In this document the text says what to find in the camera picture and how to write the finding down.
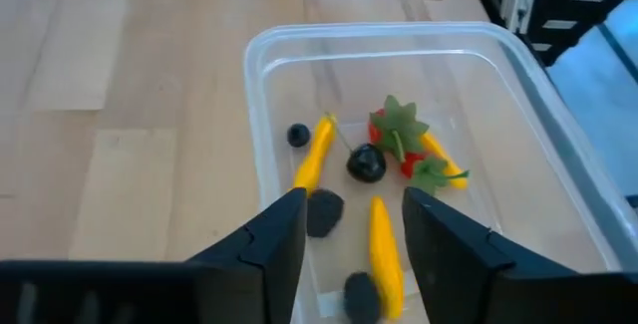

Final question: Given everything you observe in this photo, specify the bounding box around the large red strawberry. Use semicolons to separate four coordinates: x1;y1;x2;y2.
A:
367;94;431;163

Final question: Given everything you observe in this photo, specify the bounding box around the yellow pepper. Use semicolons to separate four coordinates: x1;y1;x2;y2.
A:
421;132;470;190
368;195;406;321
292;113;339;198

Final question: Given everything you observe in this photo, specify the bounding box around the small blackberry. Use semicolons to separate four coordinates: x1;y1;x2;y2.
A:
342;271;383;324

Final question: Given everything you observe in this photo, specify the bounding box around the small red strawberry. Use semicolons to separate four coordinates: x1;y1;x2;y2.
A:
400;152;470;196

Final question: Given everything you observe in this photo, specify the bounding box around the dark cherry with stem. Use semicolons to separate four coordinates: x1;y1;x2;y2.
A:
326;112;388;184

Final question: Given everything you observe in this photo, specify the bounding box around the small blueberry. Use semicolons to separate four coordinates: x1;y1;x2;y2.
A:
286;123;312;149

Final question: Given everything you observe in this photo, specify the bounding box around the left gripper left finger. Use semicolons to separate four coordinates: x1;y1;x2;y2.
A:
188;187;309;324

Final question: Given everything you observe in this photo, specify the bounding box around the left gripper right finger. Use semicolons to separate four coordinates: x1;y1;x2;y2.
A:
402;186;579;324

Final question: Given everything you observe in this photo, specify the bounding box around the clear plastic container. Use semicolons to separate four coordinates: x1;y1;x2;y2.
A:
242;21;638;324

